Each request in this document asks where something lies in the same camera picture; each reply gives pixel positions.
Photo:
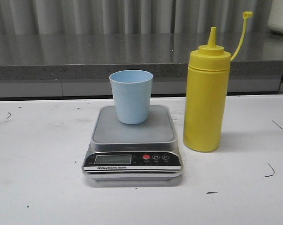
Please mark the white rice cooker appliance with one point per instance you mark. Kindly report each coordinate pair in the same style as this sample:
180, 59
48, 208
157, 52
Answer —
275, 21

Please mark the grey stone counter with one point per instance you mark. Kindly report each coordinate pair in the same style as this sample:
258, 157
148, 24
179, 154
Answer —
79, 66

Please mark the light blue plastic cup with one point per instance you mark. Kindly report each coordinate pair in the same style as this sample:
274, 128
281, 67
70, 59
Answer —
131, 91

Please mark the silver electronic kitchen scale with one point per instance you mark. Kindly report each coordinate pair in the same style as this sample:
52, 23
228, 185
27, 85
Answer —
145, 154

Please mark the yellow squeeze bottle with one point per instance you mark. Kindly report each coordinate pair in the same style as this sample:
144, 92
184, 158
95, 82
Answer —
206, 90

